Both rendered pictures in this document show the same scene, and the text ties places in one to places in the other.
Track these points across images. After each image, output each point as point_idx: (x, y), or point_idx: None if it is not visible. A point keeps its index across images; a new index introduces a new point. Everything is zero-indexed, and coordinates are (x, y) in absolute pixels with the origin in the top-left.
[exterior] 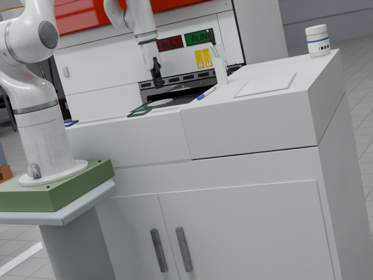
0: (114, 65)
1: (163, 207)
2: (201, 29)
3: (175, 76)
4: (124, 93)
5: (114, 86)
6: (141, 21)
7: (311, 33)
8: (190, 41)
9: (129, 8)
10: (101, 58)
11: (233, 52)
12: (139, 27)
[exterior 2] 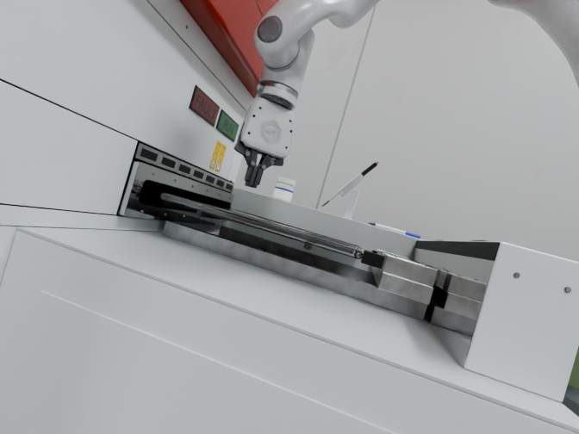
0: (116, 67)
1: None
2: (233, 117)
3: (188, 164)
4: (99, 149)
5: (86, 116)
6: (303, 77)
7: (294, 184)
8: (221, 125)
9: (307, 44)
10: (99, 18)
11: (235, 166)
12: (301, 83)
